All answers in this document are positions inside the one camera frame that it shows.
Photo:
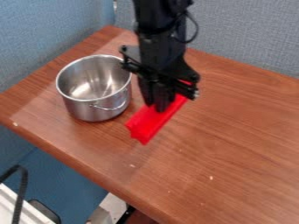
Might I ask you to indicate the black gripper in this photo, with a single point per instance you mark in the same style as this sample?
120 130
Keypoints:
156 61

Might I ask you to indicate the metal pot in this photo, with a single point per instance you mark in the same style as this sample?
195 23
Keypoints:
95 87

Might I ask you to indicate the white table leg bracket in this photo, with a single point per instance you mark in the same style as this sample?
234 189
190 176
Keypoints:
108 211

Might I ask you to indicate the red block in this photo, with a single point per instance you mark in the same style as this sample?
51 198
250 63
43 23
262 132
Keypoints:
147 121

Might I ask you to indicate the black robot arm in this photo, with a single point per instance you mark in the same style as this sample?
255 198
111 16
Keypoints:
159 15

